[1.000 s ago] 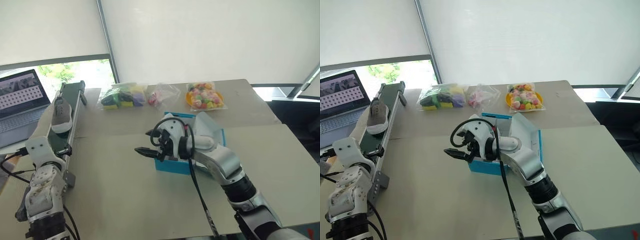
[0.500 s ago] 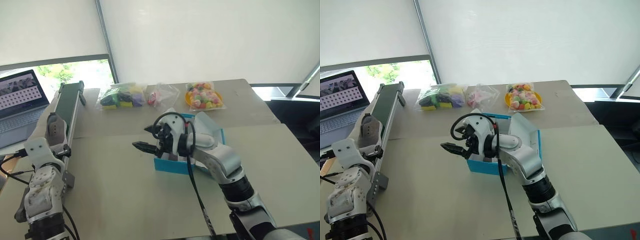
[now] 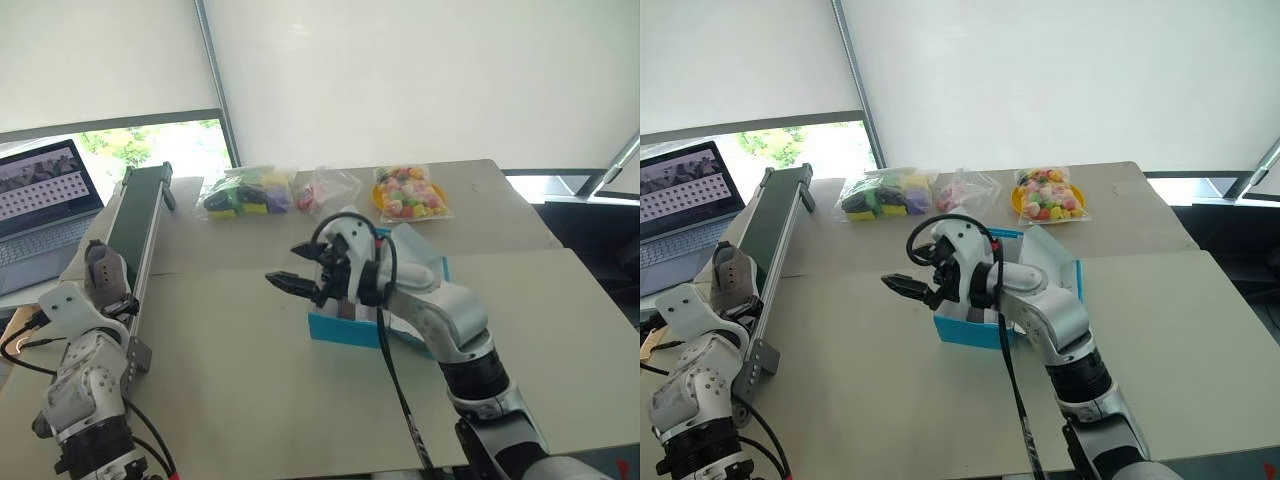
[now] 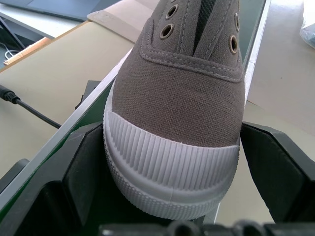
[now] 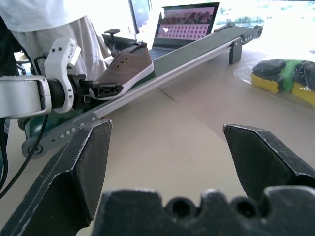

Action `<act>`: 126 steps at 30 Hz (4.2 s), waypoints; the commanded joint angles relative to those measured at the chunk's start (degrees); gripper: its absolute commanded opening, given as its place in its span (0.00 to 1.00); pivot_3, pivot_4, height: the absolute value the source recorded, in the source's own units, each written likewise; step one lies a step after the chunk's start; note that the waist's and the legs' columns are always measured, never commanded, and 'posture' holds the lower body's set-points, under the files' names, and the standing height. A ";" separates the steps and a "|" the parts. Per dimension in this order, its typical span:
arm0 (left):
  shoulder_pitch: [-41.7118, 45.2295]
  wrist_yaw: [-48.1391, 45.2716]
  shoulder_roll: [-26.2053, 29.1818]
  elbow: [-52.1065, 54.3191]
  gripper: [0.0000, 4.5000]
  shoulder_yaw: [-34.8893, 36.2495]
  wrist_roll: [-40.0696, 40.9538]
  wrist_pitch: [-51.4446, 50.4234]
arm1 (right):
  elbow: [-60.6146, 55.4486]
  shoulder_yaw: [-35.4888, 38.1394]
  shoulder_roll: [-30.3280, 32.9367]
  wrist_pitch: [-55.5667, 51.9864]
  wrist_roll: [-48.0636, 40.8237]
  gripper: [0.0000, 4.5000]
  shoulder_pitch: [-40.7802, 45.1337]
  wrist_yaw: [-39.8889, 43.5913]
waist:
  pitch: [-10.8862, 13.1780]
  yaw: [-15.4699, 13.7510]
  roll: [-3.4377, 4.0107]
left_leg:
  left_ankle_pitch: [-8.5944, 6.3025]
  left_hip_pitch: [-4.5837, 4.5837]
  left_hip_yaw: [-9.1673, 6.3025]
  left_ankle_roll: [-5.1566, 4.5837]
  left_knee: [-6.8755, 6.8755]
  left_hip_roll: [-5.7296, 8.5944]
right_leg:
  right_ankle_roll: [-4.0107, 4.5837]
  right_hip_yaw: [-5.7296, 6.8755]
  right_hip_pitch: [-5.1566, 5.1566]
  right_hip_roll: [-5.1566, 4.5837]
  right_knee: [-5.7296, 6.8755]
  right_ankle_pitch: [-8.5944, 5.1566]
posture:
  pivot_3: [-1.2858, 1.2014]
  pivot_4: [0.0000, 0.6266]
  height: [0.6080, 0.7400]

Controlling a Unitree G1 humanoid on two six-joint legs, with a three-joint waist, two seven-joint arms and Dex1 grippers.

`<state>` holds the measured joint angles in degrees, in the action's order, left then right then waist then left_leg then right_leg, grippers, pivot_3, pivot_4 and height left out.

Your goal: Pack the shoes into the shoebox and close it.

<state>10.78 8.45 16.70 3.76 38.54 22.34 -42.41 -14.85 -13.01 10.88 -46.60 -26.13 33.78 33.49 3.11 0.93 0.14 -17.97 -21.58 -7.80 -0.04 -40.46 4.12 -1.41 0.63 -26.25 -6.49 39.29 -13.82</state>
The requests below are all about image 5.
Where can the person in white shirt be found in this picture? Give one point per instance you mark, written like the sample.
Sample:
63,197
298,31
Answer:
49,22

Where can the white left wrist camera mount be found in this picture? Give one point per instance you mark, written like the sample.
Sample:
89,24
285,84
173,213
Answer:
60,61

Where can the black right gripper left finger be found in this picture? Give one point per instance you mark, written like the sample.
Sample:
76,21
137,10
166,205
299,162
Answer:
71,177

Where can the black office chair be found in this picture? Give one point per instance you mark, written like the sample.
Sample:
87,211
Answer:
113,41

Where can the grey conveyor with green belt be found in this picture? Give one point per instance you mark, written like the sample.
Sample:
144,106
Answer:
187,56

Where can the clear plastic bag of sponges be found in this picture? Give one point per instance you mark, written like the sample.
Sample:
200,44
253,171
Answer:
283,81

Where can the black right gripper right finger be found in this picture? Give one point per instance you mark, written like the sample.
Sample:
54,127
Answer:
261,157

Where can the brown canvas shoe white sole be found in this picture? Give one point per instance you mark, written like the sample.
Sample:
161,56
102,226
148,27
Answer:
128,66

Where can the dark window frame post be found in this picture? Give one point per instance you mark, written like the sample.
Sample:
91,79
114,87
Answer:
133,19

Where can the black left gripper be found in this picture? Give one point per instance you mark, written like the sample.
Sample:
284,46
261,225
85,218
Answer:
78,94

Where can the yellow sponge with black top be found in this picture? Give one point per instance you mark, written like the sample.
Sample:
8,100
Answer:
267,73
306,83

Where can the open laptop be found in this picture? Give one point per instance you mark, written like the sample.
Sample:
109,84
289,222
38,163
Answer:
187,22

